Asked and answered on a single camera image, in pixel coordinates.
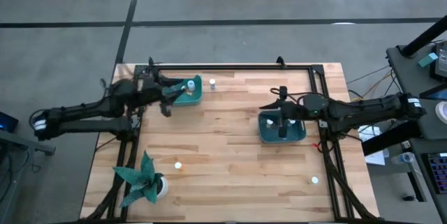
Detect white paper sheet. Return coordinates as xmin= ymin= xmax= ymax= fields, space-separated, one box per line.
xmin=358 ymin=125 xmax=390 ymax=167

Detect grey side desk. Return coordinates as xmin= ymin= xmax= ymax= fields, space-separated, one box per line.
xmin=386 ymin=44 xmax=447 ymax=214

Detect black aluminium table frame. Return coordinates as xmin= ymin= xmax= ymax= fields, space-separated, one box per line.
xmin=82 ymin=56 xmax=380 ymax=224

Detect white plant pot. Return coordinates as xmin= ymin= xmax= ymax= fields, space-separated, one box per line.
xmin=155 ymin=176 xmax=169 ymax=199

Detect blue-lit black device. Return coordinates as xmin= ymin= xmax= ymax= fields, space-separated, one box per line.
xmin=0 ymin=111 xmax=20 ymax=133

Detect clear water bottle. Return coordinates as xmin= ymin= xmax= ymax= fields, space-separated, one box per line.
xmin=390 ymin=151 xmax=416 ymax=165

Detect black pole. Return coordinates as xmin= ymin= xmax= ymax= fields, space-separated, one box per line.
xmin=401 ymin=15 xmax=447 ymax=57

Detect green plastic bin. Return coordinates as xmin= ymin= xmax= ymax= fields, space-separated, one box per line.
xmin=172 ymin=74 xmax=203 ymax=107

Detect small teal box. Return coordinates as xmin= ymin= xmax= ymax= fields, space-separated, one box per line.
xmin=418 ymin=52 xmax=439 ymax=68

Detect dark teal plastic bin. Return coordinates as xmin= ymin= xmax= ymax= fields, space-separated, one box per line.
xmin=257 ymin=108 xmax=307 ymax=145

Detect white tape roll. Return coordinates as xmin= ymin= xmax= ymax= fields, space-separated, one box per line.
xmin=434 ymin=100 xmax=447 ymax=124

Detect black backlit keyboard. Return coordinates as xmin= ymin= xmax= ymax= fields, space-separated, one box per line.
xmin=422 ymin=152 xmax=447 ymax=195

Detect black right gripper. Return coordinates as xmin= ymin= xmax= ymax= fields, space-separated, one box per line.
xmin=258 ymin=97 xmax=309 ymax=139

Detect teal artificial plant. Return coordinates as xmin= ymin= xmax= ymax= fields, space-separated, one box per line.
xmin=112 ymin=150 xmax=165 ymax=208

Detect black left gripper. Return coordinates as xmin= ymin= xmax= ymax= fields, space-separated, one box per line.
xmin=137 ymin=73 xmax=186 ymax=118

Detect black laptop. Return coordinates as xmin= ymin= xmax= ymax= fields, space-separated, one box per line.
xmin=430 ymin=40 xmax=447 ymax=82

